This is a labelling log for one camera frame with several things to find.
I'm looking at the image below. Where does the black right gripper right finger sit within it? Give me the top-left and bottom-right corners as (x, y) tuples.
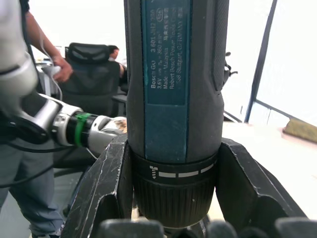
(214, 138), (309, 233)

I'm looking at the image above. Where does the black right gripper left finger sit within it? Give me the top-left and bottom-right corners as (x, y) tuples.
(60, 134), (136, 238)

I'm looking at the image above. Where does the blue grey electric screwdriver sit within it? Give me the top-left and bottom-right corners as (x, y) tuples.
(123, 0), (230, 235)

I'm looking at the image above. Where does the small white handheld device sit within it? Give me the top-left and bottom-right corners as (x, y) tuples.
(41, 64), (61, 75)

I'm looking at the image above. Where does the bare person's hand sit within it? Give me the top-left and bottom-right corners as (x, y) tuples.
(51, 55), (74, 83)

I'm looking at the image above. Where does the person in grey trousers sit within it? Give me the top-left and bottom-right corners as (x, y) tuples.
(0, 0), (65, 238)

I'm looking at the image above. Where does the olive brown rough pad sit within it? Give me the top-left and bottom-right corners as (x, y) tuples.
(283, 118), (317, 144)

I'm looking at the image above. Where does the black mesh office chair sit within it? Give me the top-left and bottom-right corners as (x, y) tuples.
(57, 42), (128, 118)

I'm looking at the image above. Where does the seated dark-haired person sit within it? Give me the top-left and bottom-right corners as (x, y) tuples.
(107, 44), (128, 87)

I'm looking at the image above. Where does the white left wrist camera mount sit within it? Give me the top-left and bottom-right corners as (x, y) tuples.
(88, 115), (128, 152)

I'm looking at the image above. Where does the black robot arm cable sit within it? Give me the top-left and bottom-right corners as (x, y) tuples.
(0, 119), (80, 188)

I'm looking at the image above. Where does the black window frame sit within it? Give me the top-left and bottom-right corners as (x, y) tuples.
(244, 0), (317, 124)

